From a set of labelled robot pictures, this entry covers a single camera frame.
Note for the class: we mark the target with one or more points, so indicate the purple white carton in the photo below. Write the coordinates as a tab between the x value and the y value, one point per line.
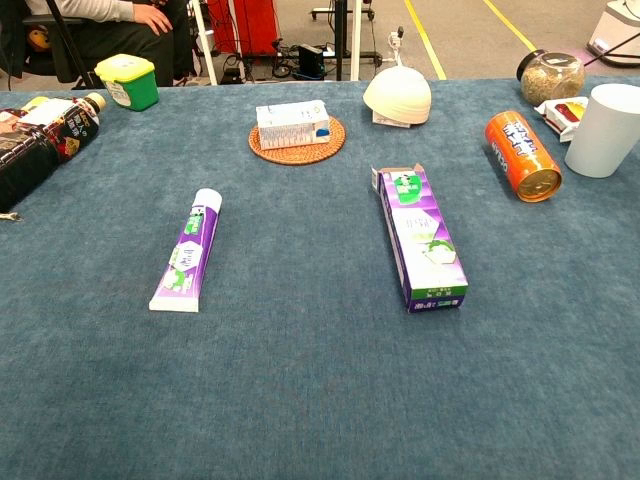
425	240

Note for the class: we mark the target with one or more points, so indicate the purple white tube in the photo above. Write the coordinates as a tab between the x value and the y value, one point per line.
187	250

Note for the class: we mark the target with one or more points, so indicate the black box device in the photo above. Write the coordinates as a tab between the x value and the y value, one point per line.
310	57

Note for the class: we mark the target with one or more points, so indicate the round woven rattan coaster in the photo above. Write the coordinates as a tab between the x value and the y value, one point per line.
300	156

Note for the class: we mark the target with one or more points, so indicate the white blue milk carton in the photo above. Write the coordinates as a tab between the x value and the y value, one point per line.
290	125

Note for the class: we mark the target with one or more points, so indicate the blue felt table mat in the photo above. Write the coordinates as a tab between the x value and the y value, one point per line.
320	375

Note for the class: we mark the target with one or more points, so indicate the cream upturned bowl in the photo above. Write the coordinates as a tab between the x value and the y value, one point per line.
397	92

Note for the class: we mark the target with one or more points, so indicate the white upright pole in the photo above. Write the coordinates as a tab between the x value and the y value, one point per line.
356	40

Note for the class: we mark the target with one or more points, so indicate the white power strip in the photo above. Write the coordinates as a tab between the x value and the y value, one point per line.
395	42

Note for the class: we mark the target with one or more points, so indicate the orange drink can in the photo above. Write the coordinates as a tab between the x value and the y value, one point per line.
520	150

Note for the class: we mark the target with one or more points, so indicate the red cabinet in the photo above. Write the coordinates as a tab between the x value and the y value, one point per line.
250	25

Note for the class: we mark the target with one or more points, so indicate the green container yellow lid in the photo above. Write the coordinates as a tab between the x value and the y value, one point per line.
132	87

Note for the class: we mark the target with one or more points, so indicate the red white snack packet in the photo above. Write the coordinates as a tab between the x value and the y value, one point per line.
565	111

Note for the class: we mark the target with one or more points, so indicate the seated person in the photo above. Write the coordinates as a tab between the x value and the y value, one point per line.
125	40

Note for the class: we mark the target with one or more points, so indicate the round glass jar black lid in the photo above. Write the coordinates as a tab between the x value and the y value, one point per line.
550	80

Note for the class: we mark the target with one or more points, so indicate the large dark coffee bottle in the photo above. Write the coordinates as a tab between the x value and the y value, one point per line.
30	150

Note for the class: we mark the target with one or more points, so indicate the white plastic cup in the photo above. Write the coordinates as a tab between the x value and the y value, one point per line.
605	130

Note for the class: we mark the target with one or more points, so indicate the yellow labelled container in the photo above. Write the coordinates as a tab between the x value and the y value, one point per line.
35	103

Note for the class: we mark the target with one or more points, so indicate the black slanted tripod stand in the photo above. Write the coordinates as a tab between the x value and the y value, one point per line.
70	45

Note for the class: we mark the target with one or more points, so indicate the red label tea bottle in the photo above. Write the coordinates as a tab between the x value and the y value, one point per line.
7	122

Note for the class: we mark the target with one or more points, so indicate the black office chair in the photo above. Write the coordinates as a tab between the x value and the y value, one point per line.
55	21

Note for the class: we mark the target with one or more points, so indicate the white appliance housing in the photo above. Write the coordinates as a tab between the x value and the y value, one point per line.
615	30

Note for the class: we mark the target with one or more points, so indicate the white metal frame leg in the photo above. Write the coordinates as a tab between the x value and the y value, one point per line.
205	45

